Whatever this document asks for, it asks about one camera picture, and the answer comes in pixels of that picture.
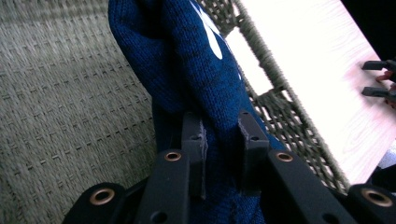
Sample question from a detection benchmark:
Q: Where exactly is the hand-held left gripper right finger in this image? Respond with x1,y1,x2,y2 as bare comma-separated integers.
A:
237,109,270,191

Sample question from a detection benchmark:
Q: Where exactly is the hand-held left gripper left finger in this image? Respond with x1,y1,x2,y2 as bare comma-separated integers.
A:
181,112,208,200

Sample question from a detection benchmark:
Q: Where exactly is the dark blue knitted sweater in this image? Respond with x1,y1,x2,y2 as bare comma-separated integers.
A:
106,0,288,224

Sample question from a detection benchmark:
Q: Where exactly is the green woven basket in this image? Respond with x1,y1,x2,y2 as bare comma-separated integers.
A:
0,0,351,224

